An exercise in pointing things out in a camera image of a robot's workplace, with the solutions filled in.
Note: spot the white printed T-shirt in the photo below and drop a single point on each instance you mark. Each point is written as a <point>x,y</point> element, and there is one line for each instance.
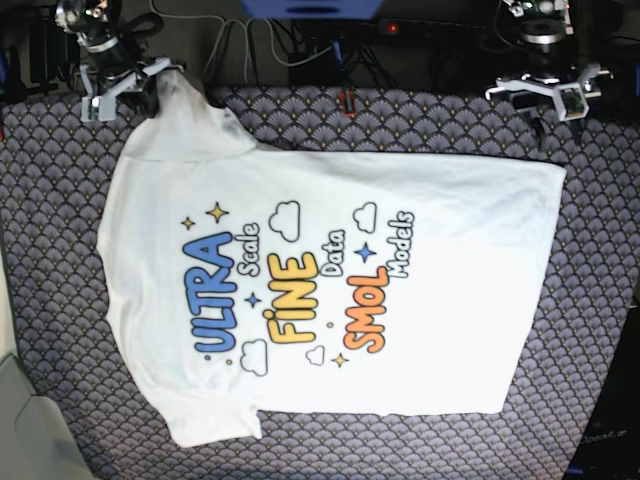
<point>244,278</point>

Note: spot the purple fan-pattern table cloth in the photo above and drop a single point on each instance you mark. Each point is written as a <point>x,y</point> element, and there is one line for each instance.
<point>56,172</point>

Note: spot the blue box at top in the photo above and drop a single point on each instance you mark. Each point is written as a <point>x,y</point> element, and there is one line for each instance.
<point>312,9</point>

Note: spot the right gripper grey bracket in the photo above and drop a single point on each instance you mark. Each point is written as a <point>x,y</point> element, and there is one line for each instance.
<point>135,87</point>

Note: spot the left gripper grey bracket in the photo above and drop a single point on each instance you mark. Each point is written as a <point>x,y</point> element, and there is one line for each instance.
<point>569,98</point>

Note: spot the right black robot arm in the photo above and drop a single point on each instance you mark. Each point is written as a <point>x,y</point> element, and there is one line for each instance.
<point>119,70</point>

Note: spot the black power strip red light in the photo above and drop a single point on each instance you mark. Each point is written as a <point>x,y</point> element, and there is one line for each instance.
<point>395,27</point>

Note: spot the grey chair corner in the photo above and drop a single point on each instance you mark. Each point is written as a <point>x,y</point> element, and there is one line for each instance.
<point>36,442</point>

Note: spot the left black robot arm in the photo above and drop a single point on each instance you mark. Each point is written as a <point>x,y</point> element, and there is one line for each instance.
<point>558,73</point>

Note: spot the red black table clamp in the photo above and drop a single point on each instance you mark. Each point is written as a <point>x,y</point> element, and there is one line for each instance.
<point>347,102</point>

